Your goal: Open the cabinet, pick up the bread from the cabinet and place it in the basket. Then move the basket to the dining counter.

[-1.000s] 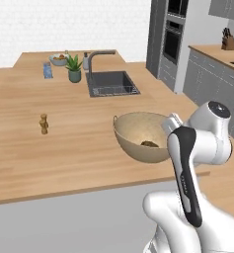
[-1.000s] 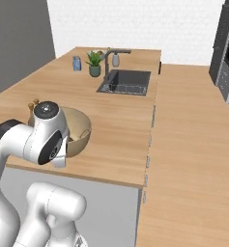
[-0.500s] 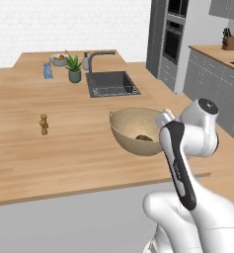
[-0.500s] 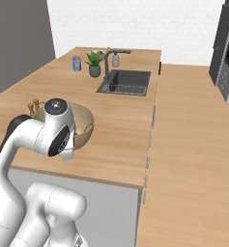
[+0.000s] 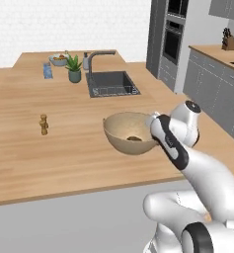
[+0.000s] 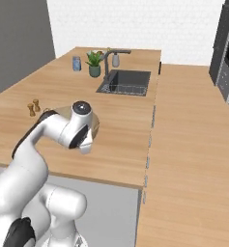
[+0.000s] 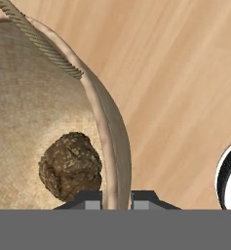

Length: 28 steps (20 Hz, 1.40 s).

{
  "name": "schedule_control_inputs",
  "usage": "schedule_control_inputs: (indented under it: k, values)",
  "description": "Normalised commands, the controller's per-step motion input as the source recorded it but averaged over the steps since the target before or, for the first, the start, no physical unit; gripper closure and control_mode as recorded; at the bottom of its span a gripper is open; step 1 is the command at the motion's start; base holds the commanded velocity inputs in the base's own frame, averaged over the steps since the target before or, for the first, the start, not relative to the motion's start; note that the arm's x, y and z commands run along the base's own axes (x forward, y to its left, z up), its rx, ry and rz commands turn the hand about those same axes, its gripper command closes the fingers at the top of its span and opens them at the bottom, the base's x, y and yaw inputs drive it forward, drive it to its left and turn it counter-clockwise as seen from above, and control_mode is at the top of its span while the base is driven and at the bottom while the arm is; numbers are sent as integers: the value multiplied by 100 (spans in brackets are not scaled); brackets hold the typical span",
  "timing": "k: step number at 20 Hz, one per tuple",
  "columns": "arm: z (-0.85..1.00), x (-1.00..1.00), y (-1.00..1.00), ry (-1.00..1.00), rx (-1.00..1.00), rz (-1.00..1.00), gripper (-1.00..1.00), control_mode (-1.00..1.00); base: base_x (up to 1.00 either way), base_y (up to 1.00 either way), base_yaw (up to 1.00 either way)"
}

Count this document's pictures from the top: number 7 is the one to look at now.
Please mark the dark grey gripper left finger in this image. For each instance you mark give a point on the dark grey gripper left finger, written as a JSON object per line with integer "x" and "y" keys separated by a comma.
{"x": 87, "y": 198}

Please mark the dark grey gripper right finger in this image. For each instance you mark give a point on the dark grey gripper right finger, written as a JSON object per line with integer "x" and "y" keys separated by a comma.
{"x": 146, "y": 198}

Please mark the beige woven basket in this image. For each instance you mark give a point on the beige woven basket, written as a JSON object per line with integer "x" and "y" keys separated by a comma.
{"x": 32, "y": 110}

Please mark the white round black-rimmed object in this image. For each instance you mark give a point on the white round black-rimmed object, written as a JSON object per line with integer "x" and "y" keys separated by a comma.
{"x": 230, "y": 182}

